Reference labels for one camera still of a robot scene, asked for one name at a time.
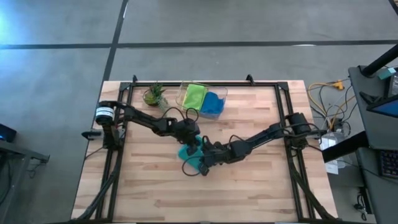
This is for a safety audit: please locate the clear plastic bin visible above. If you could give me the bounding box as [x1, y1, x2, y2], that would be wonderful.
[175, 80, 229, 121]

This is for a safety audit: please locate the dark grey desk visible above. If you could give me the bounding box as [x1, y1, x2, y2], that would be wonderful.
[348, 64, 398, 151]

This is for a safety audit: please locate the grey metal stand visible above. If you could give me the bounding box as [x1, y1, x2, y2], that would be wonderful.
[0, 139, 50, 224]

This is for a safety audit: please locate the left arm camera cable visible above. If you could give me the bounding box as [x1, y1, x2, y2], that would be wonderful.
[160, 106, 200, 125]

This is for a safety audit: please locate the grey desk with keyboard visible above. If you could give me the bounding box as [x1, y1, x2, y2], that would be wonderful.
[356, 147, 398, 224]

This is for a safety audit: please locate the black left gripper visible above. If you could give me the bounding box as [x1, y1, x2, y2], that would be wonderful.
[173, 118, 201, 157]

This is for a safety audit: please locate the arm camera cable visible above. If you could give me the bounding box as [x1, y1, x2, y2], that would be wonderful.
[181, 155, 203, 177]
[160, 106, 200, 125]

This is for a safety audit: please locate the small teal box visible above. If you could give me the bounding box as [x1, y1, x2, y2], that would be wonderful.
[377, 67, 397, 80]

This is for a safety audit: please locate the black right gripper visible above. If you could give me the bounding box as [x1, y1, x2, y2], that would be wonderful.
[198, 136, 239, 169]

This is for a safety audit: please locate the white box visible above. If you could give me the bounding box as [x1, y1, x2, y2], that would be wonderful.
[325, 161, 340, 175]
[319, 132, 343, 151]

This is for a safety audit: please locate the black desk bar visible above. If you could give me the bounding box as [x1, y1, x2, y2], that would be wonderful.
[322, 130, 369, 163]

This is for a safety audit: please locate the teal microfiber towel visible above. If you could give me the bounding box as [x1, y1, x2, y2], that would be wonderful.
[177, 135, 208, 172]

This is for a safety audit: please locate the green microfiber towel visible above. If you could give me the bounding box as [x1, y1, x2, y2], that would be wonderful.
[182, 83, 208, 111]

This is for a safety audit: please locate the dark electronic device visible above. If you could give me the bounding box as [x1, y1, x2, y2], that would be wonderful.
[0, 123, 18, 144]

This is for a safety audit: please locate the black cable bundle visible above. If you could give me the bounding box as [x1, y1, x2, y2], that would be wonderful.
[353, 193, 371, 222]

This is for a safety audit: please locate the potted succulent plant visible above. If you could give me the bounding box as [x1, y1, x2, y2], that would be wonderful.
[142, 82, 170, 111]

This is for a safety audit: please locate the dark blue microfiber towel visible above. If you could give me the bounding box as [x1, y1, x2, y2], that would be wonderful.
[198, 91, 226, 116]

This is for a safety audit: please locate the black pole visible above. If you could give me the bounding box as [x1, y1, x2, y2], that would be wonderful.
[360, 43, 398, 78]

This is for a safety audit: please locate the yellow plug with cable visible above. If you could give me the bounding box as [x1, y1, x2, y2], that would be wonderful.
[307, 79, 355, 125]

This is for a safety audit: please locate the black aluminium table frame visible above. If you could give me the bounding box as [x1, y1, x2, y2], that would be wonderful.
[74, 73, 338, 224]

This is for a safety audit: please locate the black keyboard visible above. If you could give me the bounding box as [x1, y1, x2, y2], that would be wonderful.
[377, 148, 398, 180]

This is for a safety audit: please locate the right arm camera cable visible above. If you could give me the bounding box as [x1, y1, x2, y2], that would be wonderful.
[181, 155, 203, 177]

